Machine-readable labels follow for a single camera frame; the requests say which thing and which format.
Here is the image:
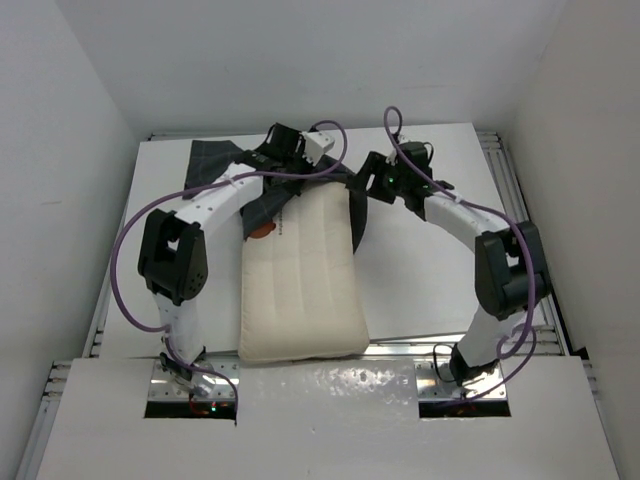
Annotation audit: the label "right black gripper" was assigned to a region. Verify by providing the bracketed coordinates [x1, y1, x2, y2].
[348, 150, 410, 204]

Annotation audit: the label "dark plaid pillowcase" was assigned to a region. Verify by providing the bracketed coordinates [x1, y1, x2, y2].
[184, 140, 368, 252]

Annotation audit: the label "cream pillow with bear print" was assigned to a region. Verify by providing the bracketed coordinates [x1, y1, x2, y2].
[238, 183, 369, 364]

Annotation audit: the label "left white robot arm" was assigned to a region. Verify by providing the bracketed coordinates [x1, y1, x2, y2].
[135, 123, 335, 370]

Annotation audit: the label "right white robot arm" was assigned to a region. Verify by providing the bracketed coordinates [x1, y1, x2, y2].
[347, 141, 551, 385]

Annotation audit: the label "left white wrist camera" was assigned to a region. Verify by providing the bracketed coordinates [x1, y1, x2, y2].
[301, 131, 335, 165]

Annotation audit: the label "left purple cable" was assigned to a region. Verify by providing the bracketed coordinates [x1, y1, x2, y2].
[109, 119, 352, 409]

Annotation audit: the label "aluminium frame rails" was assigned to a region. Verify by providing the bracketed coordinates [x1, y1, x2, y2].
[42, 129, 596, 416]

